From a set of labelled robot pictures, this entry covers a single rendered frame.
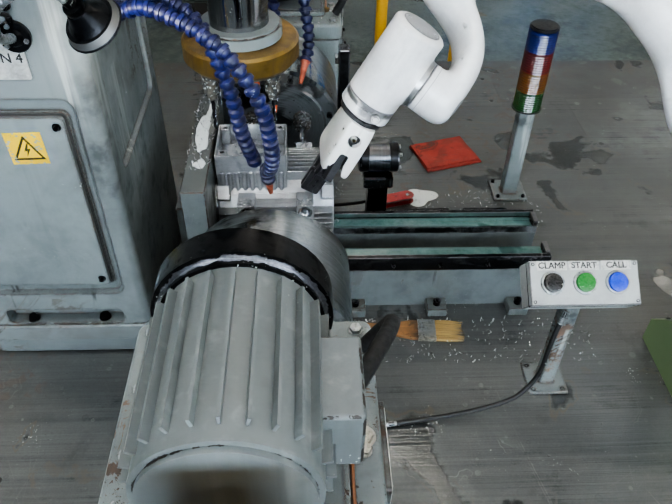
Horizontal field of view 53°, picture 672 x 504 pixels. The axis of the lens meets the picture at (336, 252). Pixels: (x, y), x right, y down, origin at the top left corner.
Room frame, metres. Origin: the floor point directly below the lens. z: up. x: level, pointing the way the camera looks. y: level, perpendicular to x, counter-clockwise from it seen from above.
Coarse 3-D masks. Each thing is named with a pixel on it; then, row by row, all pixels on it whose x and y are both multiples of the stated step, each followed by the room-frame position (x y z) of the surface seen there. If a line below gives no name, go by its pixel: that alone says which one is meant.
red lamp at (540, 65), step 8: (528, 56) 1.31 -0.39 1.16; (536, 56) 1.29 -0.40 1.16; (544, 56) 1.29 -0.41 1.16; (552, 56) 1.30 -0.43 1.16; (528, 64) 1.30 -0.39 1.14; (536, 64) 1.29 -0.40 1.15; (544, 64) 1.29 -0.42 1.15; (528, 72) 1.30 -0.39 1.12; (536, 72) 1.29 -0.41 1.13; (544, 72) 1.29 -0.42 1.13
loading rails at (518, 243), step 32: (352, 224) 1.04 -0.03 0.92; (384, 224) 1.05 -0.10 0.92; (416, 224) 1.05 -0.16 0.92; (448, 224) 1.05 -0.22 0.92; (480, 224) 1.05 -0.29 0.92; (512, 224) 1.05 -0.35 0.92; (352, 256) 0.94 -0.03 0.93; (384, 256) 0.94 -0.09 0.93; (416, 256) 0.94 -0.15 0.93; (448, 256) 0.94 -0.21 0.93; (480, 256) 0.94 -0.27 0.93; (512, 256) 0.95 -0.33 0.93; (544, 256) 0.95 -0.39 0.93; (352, 288) 0.93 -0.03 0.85; (384, 288) 0.93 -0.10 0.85; (416, 288) 0.94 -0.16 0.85; (448, 288) 0.94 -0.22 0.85; (480, 288) 0.94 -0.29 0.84; (512, 288) 0.95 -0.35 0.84
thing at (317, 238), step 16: (224, 224) 0.76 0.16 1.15; (240, 224) 0.75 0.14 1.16; (256, 224) 0.74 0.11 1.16; (272, 224) 0.74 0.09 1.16; (288, 224) 0.75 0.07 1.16; (304, 224) 0.76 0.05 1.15; (320, 224) 0.78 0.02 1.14; (304, 240) 0.73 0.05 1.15; (320, 240) 0.74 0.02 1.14; (336, 240) 0.78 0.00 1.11; (320, 256) 0.71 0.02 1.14; (336, 256) 0.74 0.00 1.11; (336, 272) 0.70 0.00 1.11; (336, 288) 0.67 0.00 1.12; (336, 304) 0.64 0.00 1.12; (336, 320) 0.62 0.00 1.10; (352, 320) 0.66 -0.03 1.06
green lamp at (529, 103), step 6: (516, 90) 1.32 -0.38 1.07; (516, 96) 1.32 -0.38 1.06; (522, 96) 1.30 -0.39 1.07; (528, 96) 1.29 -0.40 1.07; (534, 96) 1.29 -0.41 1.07; (540, 96) 1.30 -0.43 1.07; (516, 102) 1.31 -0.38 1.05; (522, 102) 1.30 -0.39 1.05; (528, 102) 1.29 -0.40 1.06; (534, 102) 1.29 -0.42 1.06; (540, 102) 1.30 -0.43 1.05; (516, 108) 1.31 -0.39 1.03; (522, 108) 1.30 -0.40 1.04; (528, 108) 1.29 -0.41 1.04; (534, 108) 1.29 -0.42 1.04
